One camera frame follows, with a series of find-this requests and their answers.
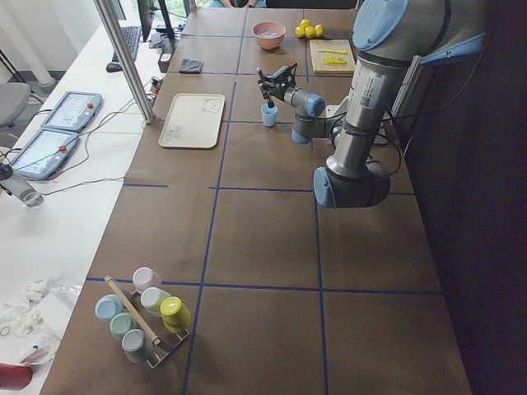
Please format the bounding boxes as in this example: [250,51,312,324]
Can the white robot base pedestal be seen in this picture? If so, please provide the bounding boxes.
[325,105,392,145]

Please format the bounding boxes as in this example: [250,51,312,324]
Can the cream bear tray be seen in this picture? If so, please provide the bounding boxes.
[158,93,225,149]

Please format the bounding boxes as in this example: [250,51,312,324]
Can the pink bowl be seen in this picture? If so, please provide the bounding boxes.
[252,21,286,50]

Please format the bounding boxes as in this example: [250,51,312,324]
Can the aluminium frame post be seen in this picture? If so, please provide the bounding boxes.
[94,0,155,124]

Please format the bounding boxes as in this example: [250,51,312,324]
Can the grey folded cloth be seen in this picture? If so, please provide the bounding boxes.
[179,58,204,74]

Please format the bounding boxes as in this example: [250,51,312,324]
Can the black keyboard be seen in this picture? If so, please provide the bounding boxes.
[120,26,142,61]

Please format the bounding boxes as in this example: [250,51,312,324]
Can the green cup in rack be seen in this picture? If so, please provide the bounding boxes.
[110,313,138,340]

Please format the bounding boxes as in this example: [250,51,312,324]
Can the ice cubes in bowl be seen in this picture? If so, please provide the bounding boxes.
[255,26,282,40]

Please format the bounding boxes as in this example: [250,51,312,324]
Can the lavender cup in rack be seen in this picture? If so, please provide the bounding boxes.
[121,329,152,364]

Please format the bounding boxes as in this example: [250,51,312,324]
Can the yellow-green cup in rack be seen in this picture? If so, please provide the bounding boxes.
[160,296,192,333]

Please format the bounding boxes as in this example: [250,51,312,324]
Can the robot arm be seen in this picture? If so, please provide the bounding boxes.
[258,1,490,209]

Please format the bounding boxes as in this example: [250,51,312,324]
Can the yellow plastic knife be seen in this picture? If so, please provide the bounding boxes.
[317,49,347,54]

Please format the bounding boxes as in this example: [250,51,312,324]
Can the light blue plastic cup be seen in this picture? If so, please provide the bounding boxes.
[260,104,278,127]

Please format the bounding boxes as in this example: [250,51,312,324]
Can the steel muddler black tip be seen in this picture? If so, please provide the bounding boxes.
[256,67,275,109]

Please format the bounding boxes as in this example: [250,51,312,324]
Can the clear water glass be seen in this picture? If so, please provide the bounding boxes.
[0,164,44,207]

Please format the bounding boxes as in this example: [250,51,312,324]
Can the upper teach pendant tablet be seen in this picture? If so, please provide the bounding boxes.
[41,91,103,132]

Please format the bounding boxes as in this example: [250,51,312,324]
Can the teach pendant tablet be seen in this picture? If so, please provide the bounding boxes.
[41,91,103,132]
[12,128,79,180]

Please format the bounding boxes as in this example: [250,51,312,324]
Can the wooden cutting board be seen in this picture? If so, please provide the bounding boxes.
[310,39,356,75]

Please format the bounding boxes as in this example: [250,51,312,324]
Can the black computer mouse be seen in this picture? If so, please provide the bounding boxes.
[105,62,123,73]

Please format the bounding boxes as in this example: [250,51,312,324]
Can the blue cup in rack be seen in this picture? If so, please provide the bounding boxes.
[95,294,124,322]

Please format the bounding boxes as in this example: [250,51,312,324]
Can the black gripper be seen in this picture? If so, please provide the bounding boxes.
[258,63,297,101]

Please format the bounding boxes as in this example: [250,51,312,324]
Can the grey office chair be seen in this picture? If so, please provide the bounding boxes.
[0,82,30,127]

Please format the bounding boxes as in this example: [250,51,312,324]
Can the pink cup in rack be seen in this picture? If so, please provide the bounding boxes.
[132,267,162,294]

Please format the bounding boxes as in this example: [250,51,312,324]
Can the white crumpled plastic bags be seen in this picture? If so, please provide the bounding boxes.
[1,276,82,366]

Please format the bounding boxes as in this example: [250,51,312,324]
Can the lower teach pendant tablet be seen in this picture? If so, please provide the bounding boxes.
[12,128,79,180]

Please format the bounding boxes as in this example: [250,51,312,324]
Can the black power box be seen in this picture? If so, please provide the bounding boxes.
[158,53,173,73]

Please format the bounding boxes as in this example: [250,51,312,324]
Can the red can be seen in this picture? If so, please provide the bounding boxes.
[0,363,33,391]

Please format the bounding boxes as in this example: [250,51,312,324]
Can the whole yellow lemon lower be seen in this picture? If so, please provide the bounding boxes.
[314,24,325,37]

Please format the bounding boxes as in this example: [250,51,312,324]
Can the black monitor stand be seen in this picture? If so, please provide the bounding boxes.
[136,0,175,42]

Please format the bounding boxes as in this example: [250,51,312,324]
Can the white cup in rack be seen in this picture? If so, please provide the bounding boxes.
[141,286,171,317]

